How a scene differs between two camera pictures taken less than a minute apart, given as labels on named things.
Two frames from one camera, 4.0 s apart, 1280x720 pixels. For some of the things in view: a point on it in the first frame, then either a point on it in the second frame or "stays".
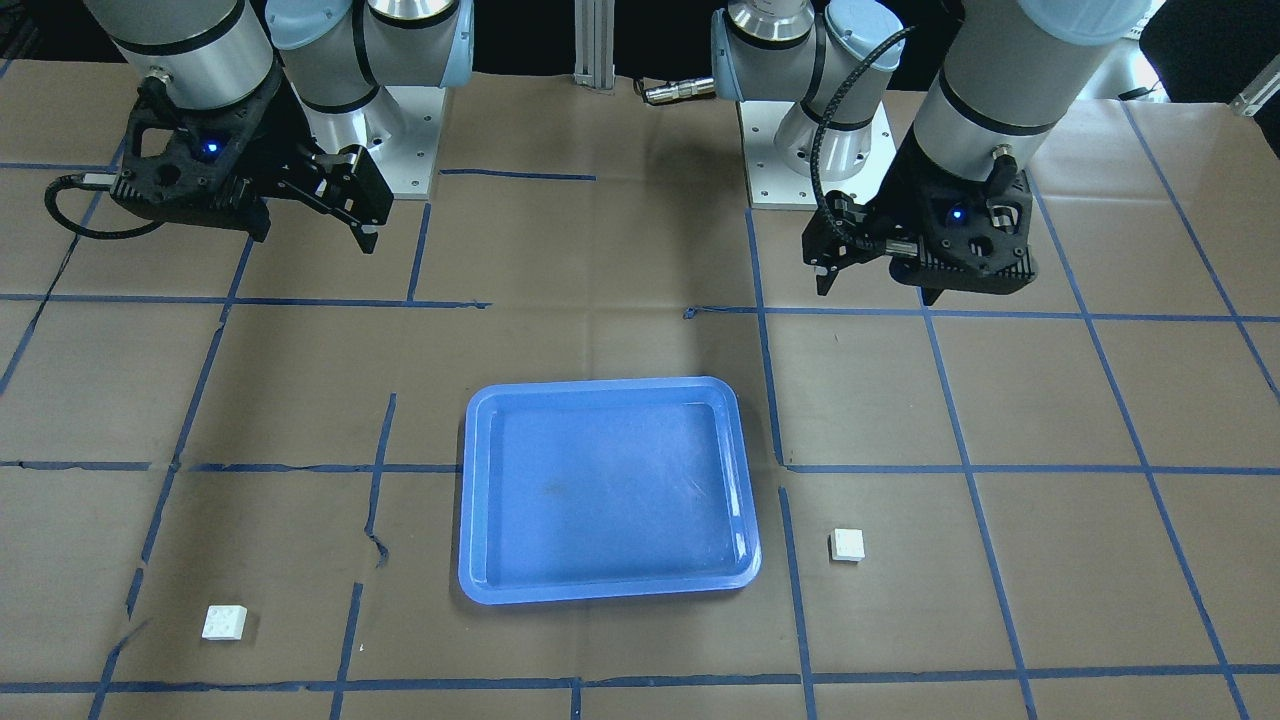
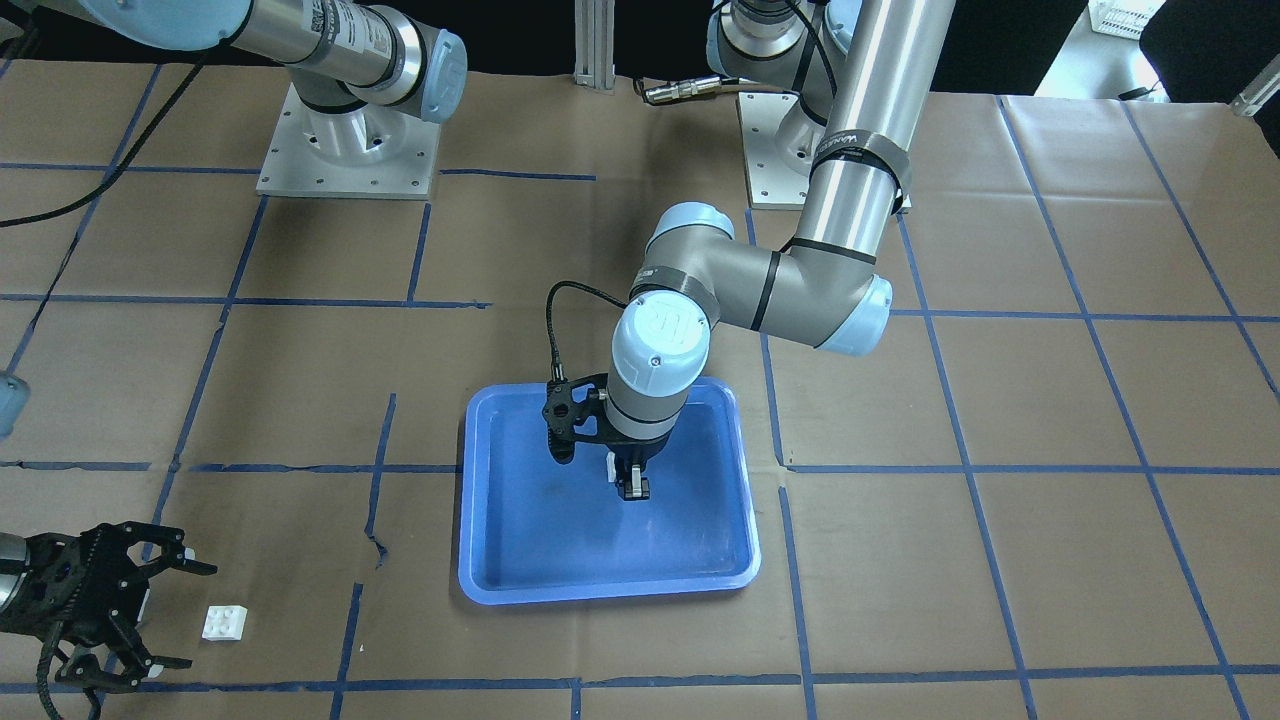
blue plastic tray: [588, 487] stays
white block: [224, 622] stays
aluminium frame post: [595, 43] stays
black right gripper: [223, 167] to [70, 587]
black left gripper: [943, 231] to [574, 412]
